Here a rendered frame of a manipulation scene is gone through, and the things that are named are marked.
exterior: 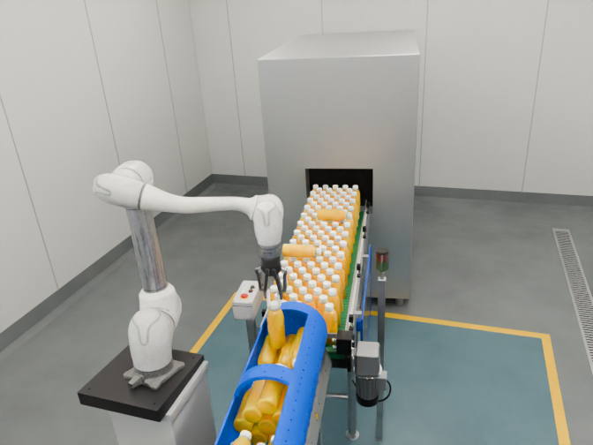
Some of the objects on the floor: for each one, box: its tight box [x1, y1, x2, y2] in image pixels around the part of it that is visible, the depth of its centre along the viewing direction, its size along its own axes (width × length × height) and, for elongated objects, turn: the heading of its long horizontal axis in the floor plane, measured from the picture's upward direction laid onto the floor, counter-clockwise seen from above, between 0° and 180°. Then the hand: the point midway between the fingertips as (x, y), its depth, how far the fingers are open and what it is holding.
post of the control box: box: [245, 318, 258, 355], centre depth 278 cm, size 4×4×100 cm
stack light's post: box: [376, 277, 386, 441], centre depth 279 cm, size 4×4×110 cm
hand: (273, 298), depth 206 cm, fingers closed on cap, 4 cm apart
